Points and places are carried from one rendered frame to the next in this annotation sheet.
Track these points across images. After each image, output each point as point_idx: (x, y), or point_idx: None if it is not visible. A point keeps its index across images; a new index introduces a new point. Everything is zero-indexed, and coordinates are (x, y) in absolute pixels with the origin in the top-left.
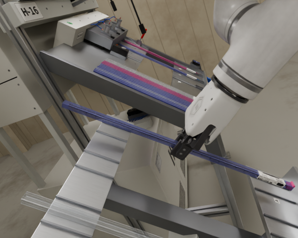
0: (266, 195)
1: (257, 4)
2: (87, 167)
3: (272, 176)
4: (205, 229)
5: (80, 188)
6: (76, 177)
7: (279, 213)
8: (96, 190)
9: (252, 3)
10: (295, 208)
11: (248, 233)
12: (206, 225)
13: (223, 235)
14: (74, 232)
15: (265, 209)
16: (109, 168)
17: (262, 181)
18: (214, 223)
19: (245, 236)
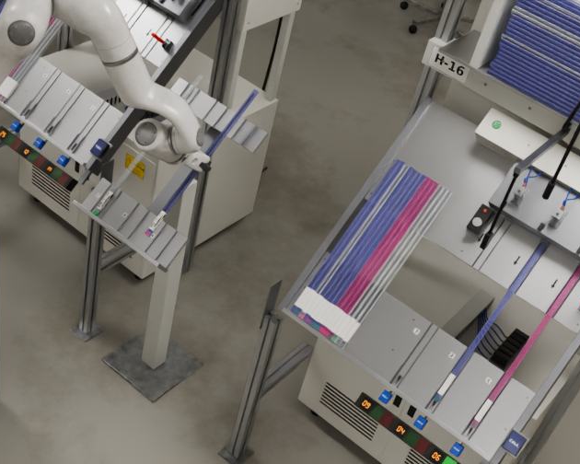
0: (158, 229)
1: (170, 129)
2: (212, 106)
3: (156, 221)
4: (168, 183)
5: (201, 101)
6: (208, 100)
7: (145, 226)
8: (198, 109)
9: (173, 127)
10: (142, 248)
11: (155, 214)
12: (171, 186)
13: (161, 193)
14: (179, 95)
15: (151, 216)
16: (210, 119)
17: (168, 239)
18: (169, 193)
19: (155, 211)
